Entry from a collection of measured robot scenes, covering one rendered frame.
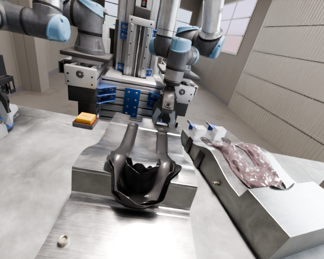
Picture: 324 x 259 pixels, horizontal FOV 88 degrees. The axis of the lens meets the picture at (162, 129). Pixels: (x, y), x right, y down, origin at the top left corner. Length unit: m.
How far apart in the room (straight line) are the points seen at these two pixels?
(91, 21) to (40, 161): 0.67
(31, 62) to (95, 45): 2.42
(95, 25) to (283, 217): 1.01
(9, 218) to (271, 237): 0.55
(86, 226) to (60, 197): 0.15
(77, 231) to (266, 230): 0.39
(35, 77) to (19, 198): 2.96
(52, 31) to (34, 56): 2.67
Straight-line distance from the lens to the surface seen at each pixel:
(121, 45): 1.17
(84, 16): 1.01
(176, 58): 0.66
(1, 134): 0.74
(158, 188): 0.42
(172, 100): 0.65
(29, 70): 3.41
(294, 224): 0.49
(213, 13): 0.89
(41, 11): 0.67
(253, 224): 0.51
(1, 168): 0.63
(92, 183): 0.39
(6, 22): 0.71
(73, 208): 0.41
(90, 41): 1.00
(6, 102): 0.68
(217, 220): 0.53
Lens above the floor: 1.19
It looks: 28 degrees down
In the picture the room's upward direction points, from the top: 14 degrees clockwise
